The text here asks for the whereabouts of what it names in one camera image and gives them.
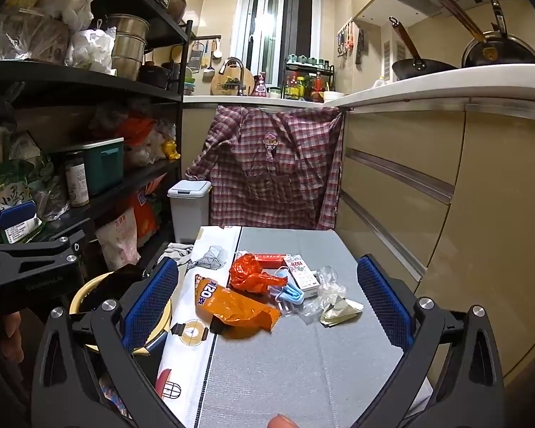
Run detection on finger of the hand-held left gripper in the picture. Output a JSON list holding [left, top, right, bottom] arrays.
[[0, 227, 89, 277], [0, 200, 40, 246]]

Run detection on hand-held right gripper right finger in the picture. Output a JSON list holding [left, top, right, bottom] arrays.
[[356, 254, 505, 428]]

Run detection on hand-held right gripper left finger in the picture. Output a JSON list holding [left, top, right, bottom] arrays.
[[30, 256, 192, 428]]

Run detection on yellow-rimmed bin with black liner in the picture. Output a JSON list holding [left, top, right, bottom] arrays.
[[69, 264, 174, 357]]

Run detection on clear plastic wrapper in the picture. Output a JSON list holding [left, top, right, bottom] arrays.
[[299, 265, 349, 326]]

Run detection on orange snack packet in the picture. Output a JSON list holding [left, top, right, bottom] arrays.
[[194, 273, 281, 333]]

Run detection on blue face mask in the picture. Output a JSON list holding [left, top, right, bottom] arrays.
[[263, 266, 305, 315]]

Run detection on red plastic bag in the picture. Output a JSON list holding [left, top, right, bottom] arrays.
[[229, 253, 290, 297]]

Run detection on person's left hand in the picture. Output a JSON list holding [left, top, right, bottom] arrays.
[[0, 311, 26, 358]]

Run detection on person's right hand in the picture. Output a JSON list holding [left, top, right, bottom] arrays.
[[267, 414, 300, 428]]

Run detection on green food packet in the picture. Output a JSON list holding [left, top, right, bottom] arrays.
[[0, 131, 54, 215]]

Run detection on silver foil wrapper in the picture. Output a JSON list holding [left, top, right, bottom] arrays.
[[320, 299, 365, 328]]

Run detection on grey and white floor rag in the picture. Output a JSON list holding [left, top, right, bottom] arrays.
[[158, 243, 194, 268]]

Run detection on white printed cloth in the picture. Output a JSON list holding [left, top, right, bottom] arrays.
[[154, 226, 244, 428]]

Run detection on labelled jar with dark lid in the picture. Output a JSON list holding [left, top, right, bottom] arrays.
[[63, 152, 91, 208]]

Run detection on white and pink sack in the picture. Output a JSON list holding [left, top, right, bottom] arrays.
[[95, 207, 142, 270]]

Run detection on black and white checked cloth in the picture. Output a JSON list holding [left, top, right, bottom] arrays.
[[192, 245, 228, 272]]

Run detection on white and red carton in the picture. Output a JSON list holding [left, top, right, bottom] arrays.
[[283, 255, 319, 299]]

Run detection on orange printed sack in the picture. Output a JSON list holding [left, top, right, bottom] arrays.
[[127, 183, 159, 248]]

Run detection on white pedal bin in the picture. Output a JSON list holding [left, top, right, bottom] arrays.
[[167, 180, 213, 247]]

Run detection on teal storage box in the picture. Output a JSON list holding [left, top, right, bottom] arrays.
[[67, 137, 126, 196]]

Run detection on red cardboard box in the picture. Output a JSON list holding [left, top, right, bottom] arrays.
[[249, 252, 296, 268]]

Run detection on beige kitchen cabinet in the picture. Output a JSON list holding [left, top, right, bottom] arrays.
[[182, 98, 535, 384]]

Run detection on orange plastic bag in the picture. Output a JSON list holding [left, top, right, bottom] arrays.
[[116, 116, 158, 148]]

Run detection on black metal shelf rack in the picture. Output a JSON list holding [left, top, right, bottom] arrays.
[[0, 0, 196, 428]]

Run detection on red plaid shirt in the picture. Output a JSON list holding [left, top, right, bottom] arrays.
[[185, 105, 345, 231]]

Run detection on clear bag of dried goods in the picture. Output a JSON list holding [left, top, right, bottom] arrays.
[[0, 6, 70, 63]]

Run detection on white plastic bag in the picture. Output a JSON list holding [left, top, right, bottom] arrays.
[[65, 27, 117, 76]]

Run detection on dark cooking pot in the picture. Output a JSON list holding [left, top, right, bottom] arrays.
[[140, 60, 172, 91]]

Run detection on stacked steel pots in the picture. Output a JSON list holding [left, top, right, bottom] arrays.
[[107, 14, 151, 82]]

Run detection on white countertop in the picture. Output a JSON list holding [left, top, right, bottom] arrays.
[[183, 63, 535, 108]]

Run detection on wooden cutting board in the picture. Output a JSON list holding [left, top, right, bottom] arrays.
[[210, 66, 256, 96]]

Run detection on black spice rack with bottles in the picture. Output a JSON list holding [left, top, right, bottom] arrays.
[[283, 54, 337, 101]]

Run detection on metal grater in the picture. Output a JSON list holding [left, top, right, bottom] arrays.
[[190, 41, 206, 73]]

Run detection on metal kitchen faucet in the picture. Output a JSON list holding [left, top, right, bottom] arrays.
[[218, 57, 247, 96]]

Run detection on hanging kitchen utensils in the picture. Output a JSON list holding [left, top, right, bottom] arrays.
[[336, 19, 366, 65]]

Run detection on dark frying pan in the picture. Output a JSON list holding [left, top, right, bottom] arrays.
[[428, 0, 535, 70]]

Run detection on window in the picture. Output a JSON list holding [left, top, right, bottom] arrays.
[[236, 0, 322, 90]]

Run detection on black wok with wooden handle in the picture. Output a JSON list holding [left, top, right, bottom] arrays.
[[388, 16, 459, 83]]

